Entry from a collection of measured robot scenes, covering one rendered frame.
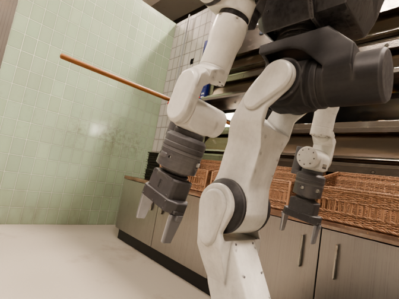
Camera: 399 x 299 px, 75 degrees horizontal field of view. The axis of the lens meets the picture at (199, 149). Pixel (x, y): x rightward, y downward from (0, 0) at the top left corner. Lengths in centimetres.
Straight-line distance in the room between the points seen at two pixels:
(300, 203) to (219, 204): 34
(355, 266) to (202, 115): 94
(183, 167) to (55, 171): 239
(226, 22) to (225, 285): 60
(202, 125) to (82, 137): 243
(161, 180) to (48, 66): 244
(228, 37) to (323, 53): 22
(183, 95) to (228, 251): 40
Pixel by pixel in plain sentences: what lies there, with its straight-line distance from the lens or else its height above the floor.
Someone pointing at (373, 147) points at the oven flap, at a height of 102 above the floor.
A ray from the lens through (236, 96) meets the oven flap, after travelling 225.
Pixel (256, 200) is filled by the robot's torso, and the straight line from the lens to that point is 70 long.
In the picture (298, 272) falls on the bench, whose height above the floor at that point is 33.
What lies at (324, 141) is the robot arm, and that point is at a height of 86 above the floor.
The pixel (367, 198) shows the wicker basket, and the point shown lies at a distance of 129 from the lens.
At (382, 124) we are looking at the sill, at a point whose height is 116.
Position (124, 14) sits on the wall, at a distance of 337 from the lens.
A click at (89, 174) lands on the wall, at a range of 294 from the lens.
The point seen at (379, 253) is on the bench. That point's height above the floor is 51.
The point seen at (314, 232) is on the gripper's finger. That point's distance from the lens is 91.
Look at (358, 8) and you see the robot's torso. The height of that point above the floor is 110.
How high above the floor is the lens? 67
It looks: 6 degrees up
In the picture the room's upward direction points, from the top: 10 degrees clockwise
